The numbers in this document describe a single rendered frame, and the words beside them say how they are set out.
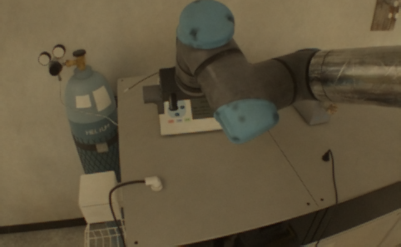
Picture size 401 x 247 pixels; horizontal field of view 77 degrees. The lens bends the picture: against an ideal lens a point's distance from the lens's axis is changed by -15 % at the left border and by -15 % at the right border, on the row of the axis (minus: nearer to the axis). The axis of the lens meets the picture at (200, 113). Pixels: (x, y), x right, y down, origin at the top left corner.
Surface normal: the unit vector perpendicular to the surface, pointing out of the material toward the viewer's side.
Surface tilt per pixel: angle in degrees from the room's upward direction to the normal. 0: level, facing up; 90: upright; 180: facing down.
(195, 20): 36
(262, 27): 90
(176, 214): 0
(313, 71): 68
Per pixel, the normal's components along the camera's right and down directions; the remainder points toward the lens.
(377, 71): -0.86, -0.12
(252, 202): 0.00, -0.82
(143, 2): 0.25, 0.55
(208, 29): 0.10, -0.33
